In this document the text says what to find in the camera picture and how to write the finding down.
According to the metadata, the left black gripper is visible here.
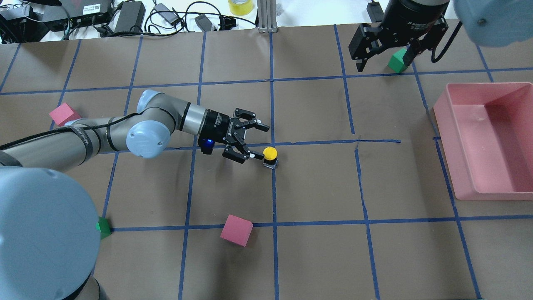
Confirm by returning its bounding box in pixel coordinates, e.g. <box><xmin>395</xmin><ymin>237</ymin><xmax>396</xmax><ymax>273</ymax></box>
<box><xmin>199</xmin><ymin>109</ymin><xmax>270</xmax><ymax>163</ymax></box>

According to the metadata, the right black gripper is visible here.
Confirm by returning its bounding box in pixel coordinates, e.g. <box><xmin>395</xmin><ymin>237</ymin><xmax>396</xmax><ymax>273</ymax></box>
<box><xmin>348</xmin><ymin>0</ymin><xmax>450</xmax><ymax>73</ymax></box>

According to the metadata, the yellow push button switch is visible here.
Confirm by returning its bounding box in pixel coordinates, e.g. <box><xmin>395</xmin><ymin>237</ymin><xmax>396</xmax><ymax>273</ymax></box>
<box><xmin>263</xmin><ymin>147</ymin><xmax>279</xmax><ymax>170</ymax></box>

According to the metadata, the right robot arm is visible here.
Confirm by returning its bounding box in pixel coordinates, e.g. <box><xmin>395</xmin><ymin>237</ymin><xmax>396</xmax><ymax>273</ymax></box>
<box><xmin>349</xmin><ymin>0</ymin><xmax>533</xmax><ymax>72</ymax></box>

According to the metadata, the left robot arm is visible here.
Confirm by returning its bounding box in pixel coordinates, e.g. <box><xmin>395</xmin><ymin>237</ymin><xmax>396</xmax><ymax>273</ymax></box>
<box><xmin>0</xmin><ymin>90</ymin><xmax>269</xmax><ymax>300</ymax></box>

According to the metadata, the green cube near right gripper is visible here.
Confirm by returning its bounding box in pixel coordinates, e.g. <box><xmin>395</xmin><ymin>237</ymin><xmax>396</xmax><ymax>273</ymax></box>
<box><xmin>388</xmin><ymin>49</ymin><xmax>408</xmax><ymax>74</ymax></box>

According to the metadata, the pink cube centre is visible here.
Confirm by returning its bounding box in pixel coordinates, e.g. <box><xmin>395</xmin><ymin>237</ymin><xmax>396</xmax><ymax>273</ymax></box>
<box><xmin>219</xmin><ymin>215</ymin><xmax>253</xmax><ymax>247</ymax></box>

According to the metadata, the pink plastic bin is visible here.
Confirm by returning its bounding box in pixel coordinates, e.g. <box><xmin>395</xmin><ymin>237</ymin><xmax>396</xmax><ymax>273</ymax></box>
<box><xmin>433</xmin><ymin>82</ymin><xmax>533</xmax><ymax>201</ymax></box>

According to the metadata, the black power adapter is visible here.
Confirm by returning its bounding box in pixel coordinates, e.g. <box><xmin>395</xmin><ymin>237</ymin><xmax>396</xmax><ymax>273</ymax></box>
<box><xmin>194</xmin><ymin>14</ymin><xmax>217</xmax><ymax>32</ymax></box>

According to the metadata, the yellow tape roll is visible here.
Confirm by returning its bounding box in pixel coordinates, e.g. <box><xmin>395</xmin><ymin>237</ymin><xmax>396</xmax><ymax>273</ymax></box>
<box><xmin>228</xmin><ymin>0</ymin><xmax>254</xmax><ymax>16</ymax></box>

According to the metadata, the green cube front left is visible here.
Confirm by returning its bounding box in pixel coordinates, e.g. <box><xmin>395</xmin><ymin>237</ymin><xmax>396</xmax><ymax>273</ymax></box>
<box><xmin>96</xmin><ymin>217</ymin><xmax>112</xmax><ymax>240</ymax></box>

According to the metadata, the pink cube near left gripper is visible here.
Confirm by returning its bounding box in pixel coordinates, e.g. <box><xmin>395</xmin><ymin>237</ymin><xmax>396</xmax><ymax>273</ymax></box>
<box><xmin>48</xmin><ymin>104</ymin><xmax>82</xmax><ymax>127</ymax></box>

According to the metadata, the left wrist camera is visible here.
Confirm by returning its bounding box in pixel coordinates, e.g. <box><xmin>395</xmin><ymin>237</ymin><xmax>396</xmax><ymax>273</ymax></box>
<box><xmin>198</xmin><ymin>138</ymin><xmax>216</xmax><ymax>155</ymax></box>

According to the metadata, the aluminium frame post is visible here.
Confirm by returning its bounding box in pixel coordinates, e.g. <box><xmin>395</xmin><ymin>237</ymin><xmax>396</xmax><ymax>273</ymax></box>
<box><xmin>256</xmin><ymin>0</ymin><xmax>279</xmax><ymax>33</ymax></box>

